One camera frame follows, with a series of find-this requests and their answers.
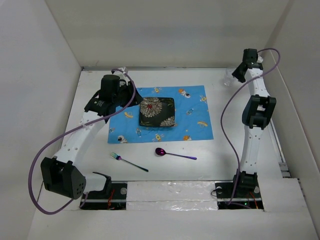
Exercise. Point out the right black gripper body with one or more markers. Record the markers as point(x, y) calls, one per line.
point(239, 75)

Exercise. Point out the clear plastic cup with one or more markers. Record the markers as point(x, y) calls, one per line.
point(228, 78)

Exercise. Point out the black floral square plate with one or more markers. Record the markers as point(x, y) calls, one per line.
point(157, 112)

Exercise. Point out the iridescent rainbow fork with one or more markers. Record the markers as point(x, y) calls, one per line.
point(119, 158)

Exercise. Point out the iridescent purple spoon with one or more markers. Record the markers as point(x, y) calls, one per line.
point(161, 152)

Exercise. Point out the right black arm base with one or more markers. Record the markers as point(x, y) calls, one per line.
point(242, 194)

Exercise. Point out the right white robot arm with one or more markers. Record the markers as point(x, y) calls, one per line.
point(256, 117)

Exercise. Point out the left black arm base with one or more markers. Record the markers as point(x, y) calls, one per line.
point(102, 193)

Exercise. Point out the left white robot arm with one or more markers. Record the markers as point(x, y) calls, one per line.
point(61, 173)

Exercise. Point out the silver foil tape strip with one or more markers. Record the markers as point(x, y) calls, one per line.
point(171, 196)

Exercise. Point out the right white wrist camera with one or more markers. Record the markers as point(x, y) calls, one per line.
point(260, 59)

